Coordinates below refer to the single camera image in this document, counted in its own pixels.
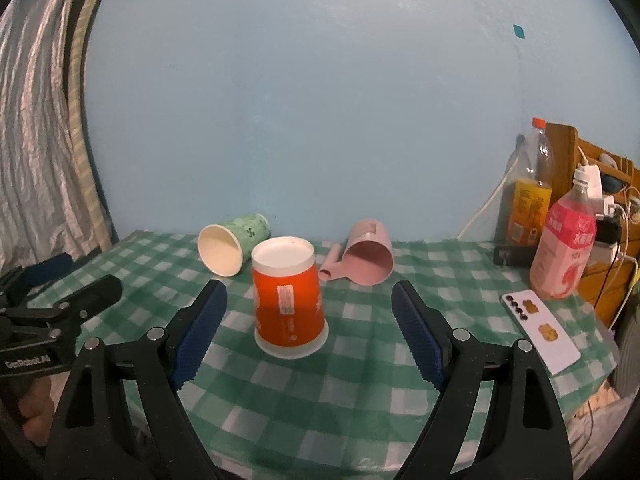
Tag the person's left hand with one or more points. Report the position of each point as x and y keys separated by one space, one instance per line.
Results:
x=36 y=407

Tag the wooden shelf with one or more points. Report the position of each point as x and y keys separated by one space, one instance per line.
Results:
x=562 y=150

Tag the pink plastic mug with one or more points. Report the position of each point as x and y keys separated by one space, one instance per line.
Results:
x=367 y=260

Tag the green checked tablecloth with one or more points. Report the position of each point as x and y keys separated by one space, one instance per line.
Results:
x=350 y=390

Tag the beige cloth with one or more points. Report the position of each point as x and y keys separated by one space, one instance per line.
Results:
x=597 y=410

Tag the teal wall sticker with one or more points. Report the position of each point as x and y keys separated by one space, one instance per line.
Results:
x=519 y=31

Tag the orange soda bottle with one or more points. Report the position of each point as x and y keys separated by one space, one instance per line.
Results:
x=529 y=200

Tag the pink drink bottle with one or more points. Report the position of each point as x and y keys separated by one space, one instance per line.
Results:
x=562 y=250

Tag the orange cup with white rim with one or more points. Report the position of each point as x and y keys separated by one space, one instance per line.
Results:
x=289 y=305

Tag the green patterned paper cup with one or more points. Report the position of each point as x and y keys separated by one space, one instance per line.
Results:
x=227 y=252

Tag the black power adapter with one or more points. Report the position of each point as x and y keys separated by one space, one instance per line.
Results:
x=608 y=232

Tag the white charger plug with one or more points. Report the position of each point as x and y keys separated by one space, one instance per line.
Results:
x=590 y=180

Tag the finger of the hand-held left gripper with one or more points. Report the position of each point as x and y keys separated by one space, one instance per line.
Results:
x=95 y=294
x=47 y=266

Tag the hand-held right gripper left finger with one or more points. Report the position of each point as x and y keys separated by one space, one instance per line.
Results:
x=199 y=332

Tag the black rectangular box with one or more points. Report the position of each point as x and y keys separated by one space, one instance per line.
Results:
x=514 y=256

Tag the silver striped curtain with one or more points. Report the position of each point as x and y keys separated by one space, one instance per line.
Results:
x=35 y=135

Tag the white smartphone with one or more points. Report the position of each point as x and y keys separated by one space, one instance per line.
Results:
x=542 y=332

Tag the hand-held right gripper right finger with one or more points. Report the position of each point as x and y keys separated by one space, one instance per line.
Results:
x=421 y=332

